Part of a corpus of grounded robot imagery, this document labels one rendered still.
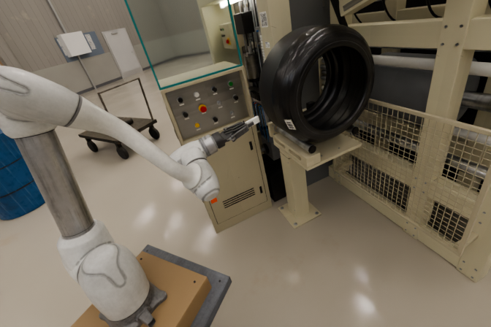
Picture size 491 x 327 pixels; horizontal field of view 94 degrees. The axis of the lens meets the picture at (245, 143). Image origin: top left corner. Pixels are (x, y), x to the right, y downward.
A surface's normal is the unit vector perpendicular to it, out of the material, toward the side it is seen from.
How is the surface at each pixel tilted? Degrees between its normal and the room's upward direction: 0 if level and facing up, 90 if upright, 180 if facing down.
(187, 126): 90
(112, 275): 68
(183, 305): 4
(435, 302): 0
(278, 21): 90
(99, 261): 5
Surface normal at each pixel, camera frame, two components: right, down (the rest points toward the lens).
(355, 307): -0.20, -0.85
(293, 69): -0.36, 0.10
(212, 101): 0.39, 0.38
